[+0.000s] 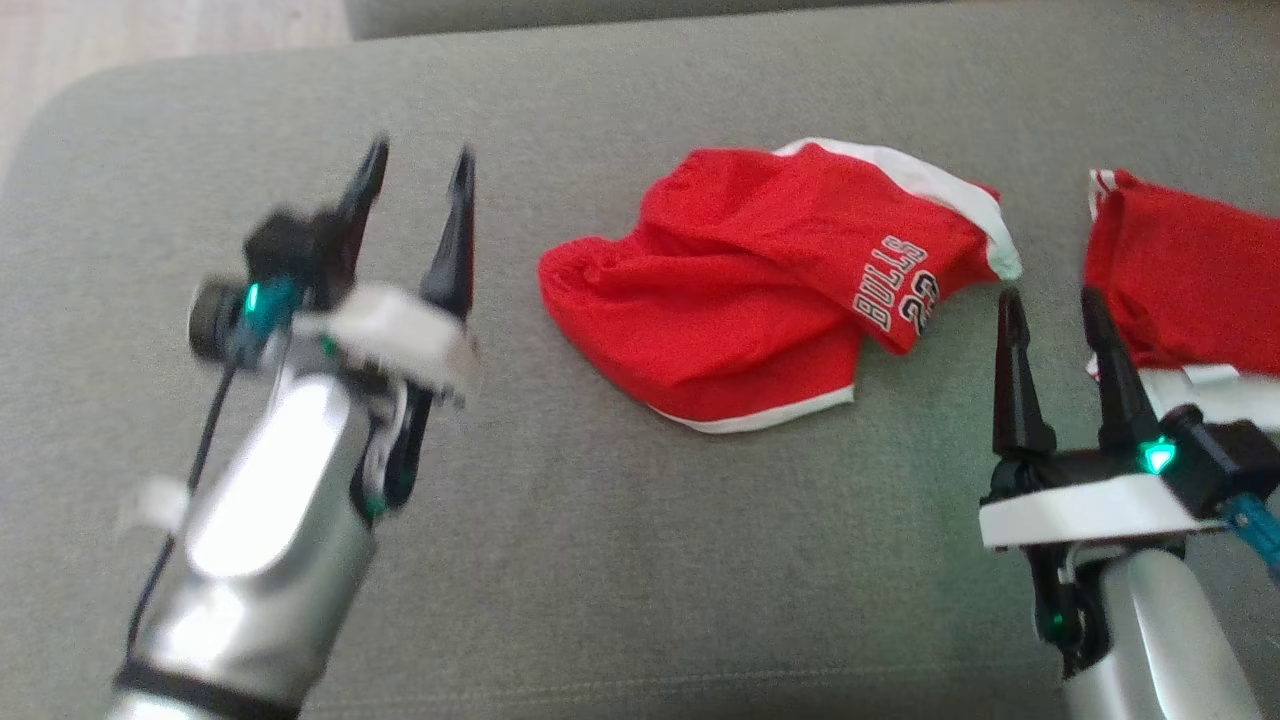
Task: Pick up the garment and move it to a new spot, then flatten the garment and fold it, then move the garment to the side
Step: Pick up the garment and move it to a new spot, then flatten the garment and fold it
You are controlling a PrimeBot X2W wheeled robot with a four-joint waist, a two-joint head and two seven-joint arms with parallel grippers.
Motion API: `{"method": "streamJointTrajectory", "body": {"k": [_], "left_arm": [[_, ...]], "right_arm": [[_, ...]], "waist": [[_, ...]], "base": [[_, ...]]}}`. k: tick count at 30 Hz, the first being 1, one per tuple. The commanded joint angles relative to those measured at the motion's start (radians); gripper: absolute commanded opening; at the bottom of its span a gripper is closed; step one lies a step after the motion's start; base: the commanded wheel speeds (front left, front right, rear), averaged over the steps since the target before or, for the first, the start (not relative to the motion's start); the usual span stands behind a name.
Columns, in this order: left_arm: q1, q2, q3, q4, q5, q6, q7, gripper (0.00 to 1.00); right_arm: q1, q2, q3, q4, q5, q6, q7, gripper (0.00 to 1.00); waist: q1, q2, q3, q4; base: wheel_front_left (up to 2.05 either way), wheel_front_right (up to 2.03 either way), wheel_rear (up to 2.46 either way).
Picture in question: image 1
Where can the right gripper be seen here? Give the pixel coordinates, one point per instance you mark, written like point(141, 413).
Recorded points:
point(1080, 510)

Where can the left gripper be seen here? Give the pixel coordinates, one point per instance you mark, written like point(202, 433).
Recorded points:
point(400, 335)

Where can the red jersey with white sleeves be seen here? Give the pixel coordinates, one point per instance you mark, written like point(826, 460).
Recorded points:
point(1190, 270)

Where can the red Bulls shorts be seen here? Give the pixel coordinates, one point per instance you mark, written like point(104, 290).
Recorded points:
point(740, 290)

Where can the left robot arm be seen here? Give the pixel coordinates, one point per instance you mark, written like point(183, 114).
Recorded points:
point(270, 530)

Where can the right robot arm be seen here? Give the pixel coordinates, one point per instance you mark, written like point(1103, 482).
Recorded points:
point(1150, 640)

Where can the large grey sofa seat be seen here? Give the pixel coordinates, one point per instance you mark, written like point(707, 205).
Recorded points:
point(600, 560)

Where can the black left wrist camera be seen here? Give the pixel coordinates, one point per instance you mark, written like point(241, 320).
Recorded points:
point(280, 250)

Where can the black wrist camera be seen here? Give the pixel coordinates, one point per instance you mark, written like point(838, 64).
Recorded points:
point(1225, 460)
point(280, 250)

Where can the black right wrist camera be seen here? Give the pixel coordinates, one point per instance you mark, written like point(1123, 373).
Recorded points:
point(1225, 460)

